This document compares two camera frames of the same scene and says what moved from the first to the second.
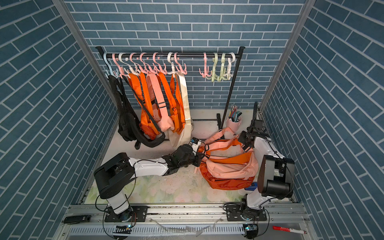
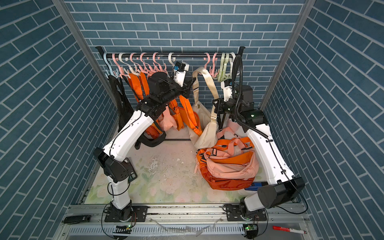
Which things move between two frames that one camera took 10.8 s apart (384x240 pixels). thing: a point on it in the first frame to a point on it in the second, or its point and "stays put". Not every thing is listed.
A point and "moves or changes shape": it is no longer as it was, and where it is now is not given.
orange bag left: x=138 y=86 stays put
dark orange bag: x=224 y=183 stays put
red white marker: x=289 y=229 stays put
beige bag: x=185 y=136 to x=204 y=117
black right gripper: x=241 y=138 to x=219 y=106
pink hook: x=206 y=68 to x=214 y=73
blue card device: x=252 y=187 stays put
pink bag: x=226 y=156 moves or changes shape
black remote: x=76 y=219 stays put
